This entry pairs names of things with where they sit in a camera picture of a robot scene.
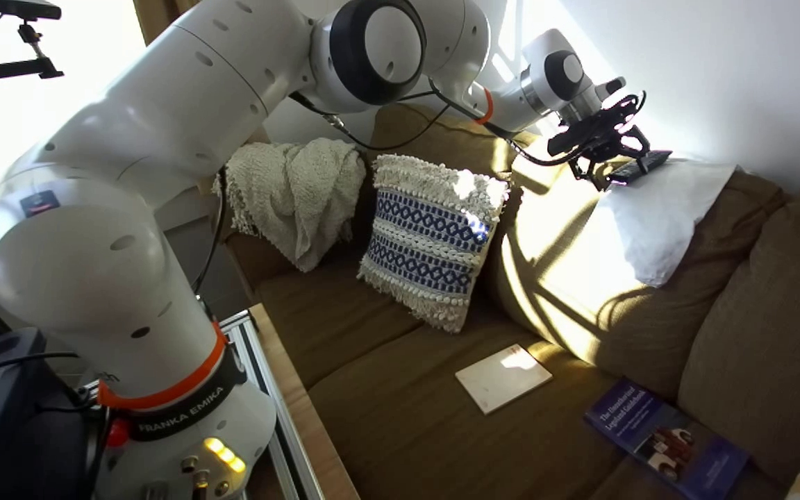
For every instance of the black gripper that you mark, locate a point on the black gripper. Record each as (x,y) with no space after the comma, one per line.
(594,133)

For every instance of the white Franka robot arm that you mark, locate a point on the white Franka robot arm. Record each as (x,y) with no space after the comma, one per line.
(159,156)

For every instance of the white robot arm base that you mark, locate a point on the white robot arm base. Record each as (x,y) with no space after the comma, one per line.
(177,454)

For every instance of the white cloth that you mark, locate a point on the white cloth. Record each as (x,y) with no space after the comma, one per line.
(668,218)

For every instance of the blue white woven pillow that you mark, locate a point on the blue white woven pillow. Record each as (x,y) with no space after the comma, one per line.
(432,240)

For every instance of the white card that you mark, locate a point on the white card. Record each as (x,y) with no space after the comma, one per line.
(504,378)

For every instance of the dark blue booklet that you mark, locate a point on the dark blue booklet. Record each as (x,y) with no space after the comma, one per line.
(665,435)

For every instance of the brown fabric sofa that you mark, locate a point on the brown fabric sofa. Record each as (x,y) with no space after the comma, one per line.
(472,417)

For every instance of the cream knitted blanket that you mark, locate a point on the cream knitted blanket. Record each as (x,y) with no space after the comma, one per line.
(298,197)

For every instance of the light wooden robot table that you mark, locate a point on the light wooden robot table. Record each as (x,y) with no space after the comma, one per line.
(302,417)

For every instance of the tan curtain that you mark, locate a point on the tan curtain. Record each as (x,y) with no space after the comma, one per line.
(165,18)

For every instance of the black electronics box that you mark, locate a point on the black electronics box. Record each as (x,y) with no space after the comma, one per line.
(12,425)

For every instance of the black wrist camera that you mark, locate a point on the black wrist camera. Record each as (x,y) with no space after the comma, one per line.
(622,97)

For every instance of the aluminium rail frame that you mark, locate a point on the aluminium rail frame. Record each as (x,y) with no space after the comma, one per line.
(264,390)

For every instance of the black camera on stand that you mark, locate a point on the black camera on stand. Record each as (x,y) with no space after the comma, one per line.
(21,38)

